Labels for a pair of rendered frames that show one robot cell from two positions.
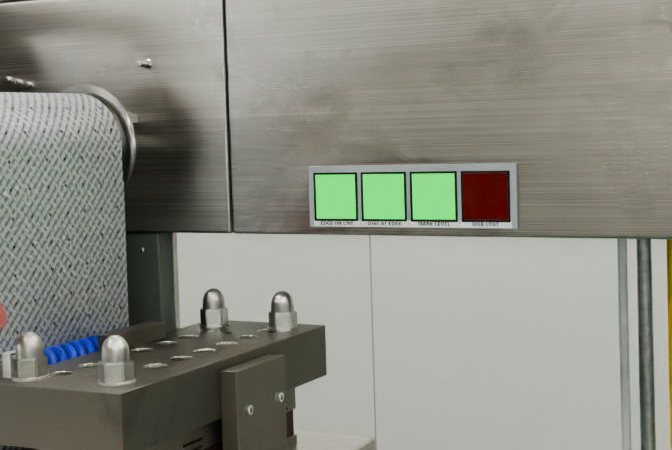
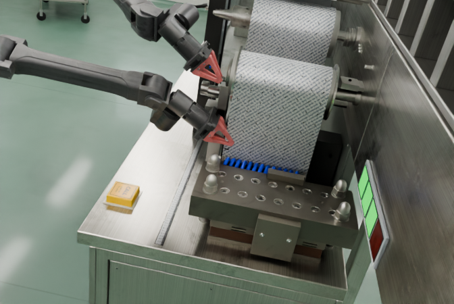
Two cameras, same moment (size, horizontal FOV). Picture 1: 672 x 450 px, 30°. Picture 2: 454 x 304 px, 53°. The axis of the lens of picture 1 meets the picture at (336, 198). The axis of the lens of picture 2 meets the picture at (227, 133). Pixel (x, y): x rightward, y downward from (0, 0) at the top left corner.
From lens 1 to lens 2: 1.11 m
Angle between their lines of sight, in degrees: 68
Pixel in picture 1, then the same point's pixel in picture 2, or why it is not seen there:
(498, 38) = (415, 164)
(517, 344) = not seen: outside the picture
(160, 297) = (342, 168)
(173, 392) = (223, 207)
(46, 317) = (257, 150)
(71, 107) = (306, 76)
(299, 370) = (325, 238)
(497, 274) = not seen: outside the picture
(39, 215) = (263, 114)
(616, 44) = (434, 224)
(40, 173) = (268, 98)
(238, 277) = not seen: outside the picture
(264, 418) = (275, 242)
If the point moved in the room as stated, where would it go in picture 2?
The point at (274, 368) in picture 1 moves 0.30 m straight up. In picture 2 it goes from (290, 229) to (321, 113)
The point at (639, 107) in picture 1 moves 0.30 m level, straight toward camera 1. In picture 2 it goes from (420, 273) to (192, 263)
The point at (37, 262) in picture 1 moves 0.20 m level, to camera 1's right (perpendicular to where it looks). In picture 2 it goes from (257, 130) to (290, 174)
